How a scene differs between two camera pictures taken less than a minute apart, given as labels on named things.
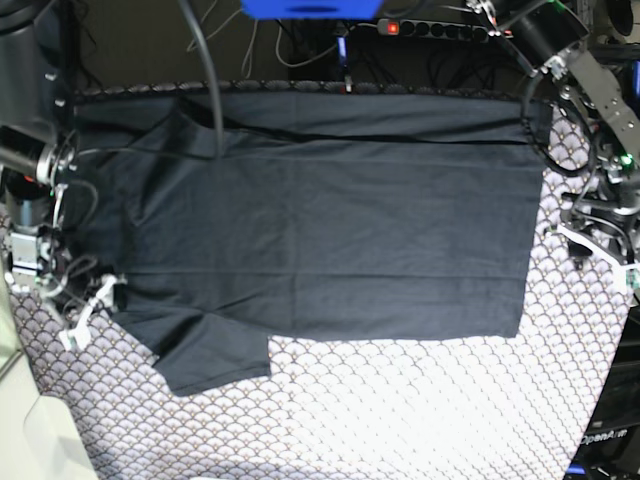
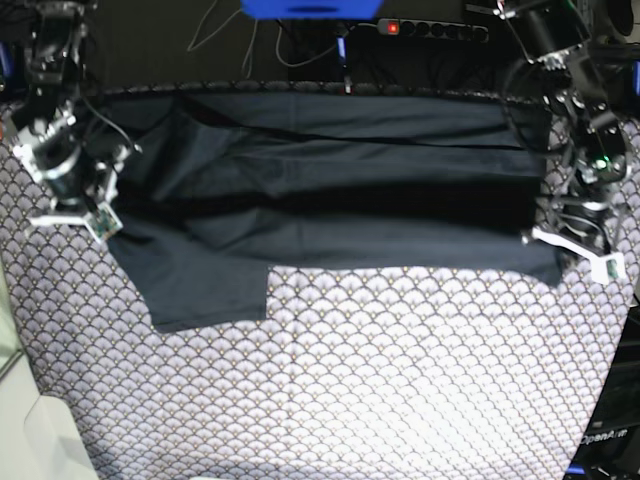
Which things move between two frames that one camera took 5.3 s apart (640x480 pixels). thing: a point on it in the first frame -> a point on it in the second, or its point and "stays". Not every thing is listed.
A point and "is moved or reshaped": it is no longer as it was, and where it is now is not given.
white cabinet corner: (37, 438) stays
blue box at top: (312, 9) stays
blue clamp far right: (636, 75) stays
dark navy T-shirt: (233, 218) is moved or reshaped
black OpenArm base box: (610, 448) stays
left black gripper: (81, 276) -> (99, 183)
